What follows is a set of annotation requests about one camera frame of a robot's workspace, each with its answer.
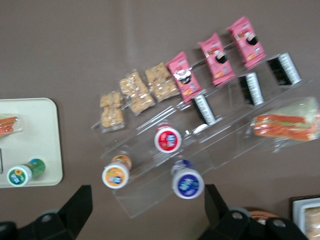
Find cream plastic tray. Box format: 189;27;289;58
0;97;63;188

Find pink snack pack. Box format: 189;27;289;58
166;51;203;105
197;32;236;86
226;16;266;69

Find clear acrylic step stand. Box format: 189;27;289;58
91;99;216;219
174;44;316;171

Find green gum bottle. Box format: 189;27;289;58
6;158;46;187

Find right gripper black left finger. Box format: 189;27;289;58
18;184;94;240

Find orange gum bottle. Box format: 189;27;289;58
101;154;133;189

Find blue gum bottle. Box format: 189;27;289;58
170;159;205;200

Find red gum bottle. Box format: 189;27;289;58
154;124;183;153

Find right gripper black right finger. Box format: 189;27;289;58
199;184;266;240

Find brown wicker basket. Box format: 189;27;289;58
246;209;280;223

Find clear wrapped crisp snack pack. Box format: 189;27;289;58
304;206;320;240

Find clear wrapped granola bar pack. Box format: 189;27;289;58
144;62;180;102
99;91;126;131
119;71;155;116

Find wrapped triangle sandwich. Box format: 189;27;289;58
252;97;320;142
0;114;23;137

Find white plastic bin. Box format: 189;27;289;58
291;196;320;240

